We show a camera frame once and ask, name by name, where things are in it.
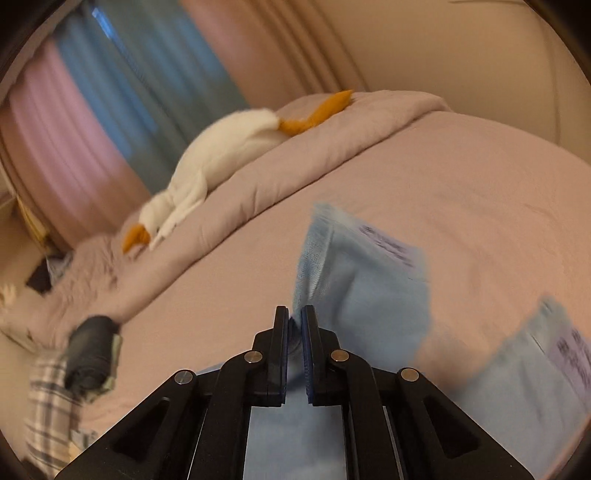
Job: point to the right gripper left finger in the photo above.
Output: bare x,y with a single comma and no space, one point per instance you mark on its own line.
194,426

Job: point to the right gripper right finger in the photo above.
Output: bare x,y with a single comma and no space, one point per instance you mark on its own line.
397,425

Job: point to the light blue denim pants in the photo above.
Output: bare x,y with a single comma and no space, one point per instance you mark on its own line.
532,397

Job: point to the dark clothing heap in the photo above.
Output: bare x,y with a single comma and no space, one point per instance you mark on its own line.
49,272

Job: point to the folded dark denim jeans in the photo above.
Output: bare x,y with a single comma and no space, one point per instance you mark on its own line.
89,355

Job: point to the plaid pillow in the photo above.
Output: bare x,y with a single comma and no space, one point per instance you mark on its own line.
52,432

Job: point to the pink duvet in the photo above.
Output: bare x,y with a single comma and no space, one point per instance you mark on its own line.
101,281

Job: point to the pink bed sheet mattress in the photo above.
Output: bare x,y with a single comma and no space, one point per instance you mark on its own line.
501,218

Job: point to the white goose plush toy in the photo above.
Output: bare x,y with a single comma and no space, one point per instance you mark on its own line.
217,153

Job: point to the pink and blue curtain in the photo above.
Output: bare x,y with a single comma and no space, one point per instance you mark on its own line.
99,99

